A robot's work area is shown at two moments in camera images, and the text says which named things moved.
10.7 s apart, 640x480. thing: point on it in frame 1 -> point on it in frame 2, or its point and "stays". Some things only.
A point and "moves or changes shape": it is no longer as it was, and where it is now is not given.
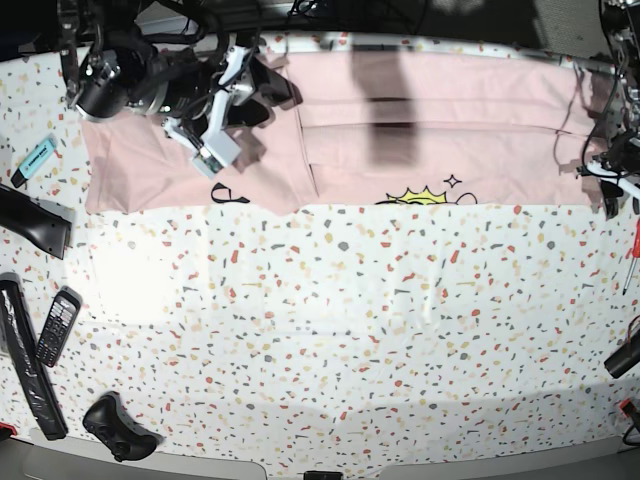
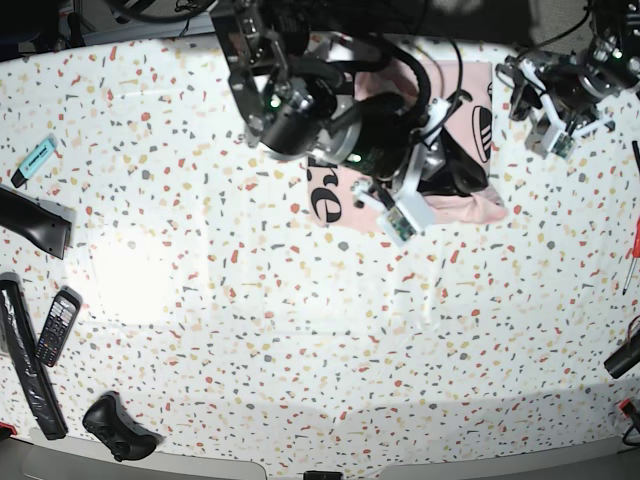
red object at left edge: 11,429 stays
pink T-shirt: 379,127 moves or changes shape
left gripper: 189,84 -> 390,126
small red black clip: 627,407 stays
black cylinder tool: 623,358 stays
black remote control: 58,325 stays
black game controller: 107,418 stays
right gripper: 622,155 -> 567,90
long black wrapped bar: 18,334 stays
